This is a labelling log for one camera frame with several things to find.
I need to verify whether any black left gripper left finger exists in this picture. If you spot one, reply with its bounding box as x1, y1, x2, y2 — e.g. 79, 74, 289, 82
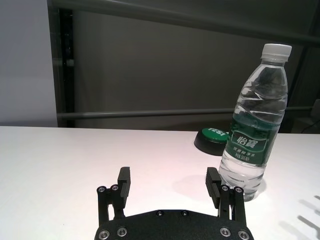
96, 166, 132, 226

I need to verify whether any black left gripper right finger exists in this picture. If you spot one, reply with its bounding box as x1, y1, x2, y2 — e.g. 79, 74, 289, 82
205, 167, 249, 225

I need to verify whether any clear water bottle green label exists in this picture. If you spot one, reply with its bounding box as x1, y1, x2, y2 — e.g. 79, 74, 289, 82
218, 43, 293, 202

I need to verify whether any green push button black base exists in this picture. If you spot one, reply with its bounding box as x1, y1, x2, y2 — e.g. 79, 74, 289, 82
193, 127, 230, 156

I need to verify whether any grey slanted beam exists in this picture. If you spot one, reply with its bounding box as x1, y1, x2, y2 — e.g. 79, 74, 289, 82
51, 0, 320, 45

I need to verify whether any grey horizontal rail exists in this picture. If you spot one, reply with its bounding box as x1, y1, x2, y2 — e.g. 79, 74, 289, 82
57, 106, 313, 120

